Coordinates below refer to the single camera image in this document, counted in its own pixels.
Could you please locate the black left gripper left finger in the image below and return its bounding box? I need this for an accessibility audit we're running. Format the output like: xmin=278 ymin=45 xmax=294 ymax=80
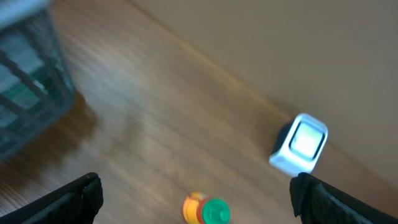
xmin=1 ymin=172 xmax=103 ymax=224

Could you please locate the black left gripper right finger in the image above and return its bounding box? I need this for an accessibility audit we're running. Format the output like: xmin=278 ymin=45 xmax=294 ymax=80
xmin=289 ymin=172 xmax=397 ymax=224

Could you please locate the red yellow sauce bottle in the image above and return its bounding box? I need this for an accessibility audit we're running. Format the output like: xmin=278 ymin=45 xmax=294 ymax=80
xmin=181 ymin=192 xmax=231 ymax=224

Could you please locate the white barcode scanner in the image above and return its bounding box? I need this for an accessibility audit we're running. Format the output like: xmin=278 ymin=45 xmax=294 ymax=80
xmin=269 ymin=113 xmax=328 ymax=177

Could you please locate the grey plastic mesh basket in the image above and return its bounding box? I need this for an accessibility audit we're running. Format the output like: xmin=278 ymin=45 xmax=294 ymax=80
xmin=1 ymin=0 xmax=75 ymax=160

